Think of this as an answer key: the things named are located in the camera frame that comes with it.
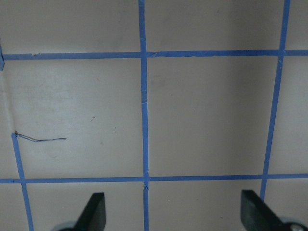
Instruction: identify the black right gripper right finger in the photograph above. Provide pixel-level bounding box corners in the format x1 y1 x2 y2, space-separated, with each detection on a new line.
241 190 308 231

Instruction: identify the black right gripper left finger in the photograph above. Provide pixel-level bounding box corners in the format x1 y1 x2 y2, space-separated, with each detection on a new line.
54 192 106 231

